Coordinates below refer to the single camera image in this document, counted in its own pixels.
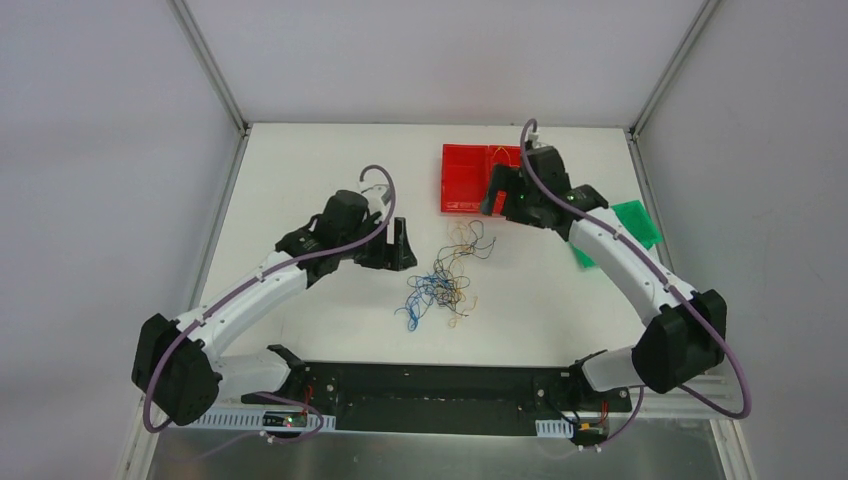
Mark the yellow wire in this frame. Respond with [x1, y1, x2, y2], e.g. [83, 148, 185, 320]
[491, 145, 525, 170]

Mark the wire bundle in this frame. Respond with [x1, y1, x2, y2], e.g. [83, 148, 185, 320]
[394, 219, 498, 334]

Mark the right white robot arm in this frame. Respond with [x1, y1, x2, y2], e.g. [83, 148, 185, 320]
[481, 146, 727, 410]

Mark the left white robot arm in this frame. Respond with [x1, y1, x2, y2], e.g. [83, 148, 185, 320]
[131, 183, 417, 426]

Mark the right red bin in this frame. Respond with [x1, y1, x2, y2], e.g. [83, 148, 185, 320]
[486, 145, 522, 173]

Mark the red bin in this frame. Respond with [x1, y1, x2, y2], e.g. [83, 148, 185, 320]
[486, 145, 522, 173]
[440, 144, 488, 215]

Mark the left red bin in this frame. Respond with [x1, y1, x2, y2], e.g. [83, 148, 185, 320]
[440, 144, 488, 215]

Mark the green plastic bin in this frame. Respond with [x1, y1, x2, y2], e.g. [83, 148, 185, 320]
[610, 200, 663, 250]

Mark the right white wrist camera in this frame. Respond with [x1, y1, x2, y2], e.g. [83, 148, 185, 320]
[525, 131, 547, 150]

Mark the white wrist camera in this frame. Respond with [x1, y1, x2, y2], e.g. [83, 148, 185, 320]
[525, 131, 547, 150]
[360, 183, 392, 223]

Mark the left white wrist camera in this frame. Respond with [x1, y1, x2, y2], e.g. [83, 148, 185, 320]
[360, 183, 392, 223]

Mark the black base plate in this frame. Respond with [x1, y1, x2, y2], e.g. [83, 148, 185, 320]
[275, 362, 632, 436]

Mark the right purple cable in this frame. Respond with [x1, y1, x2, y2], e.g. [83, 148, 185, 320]
[518, 117, 755, 452]

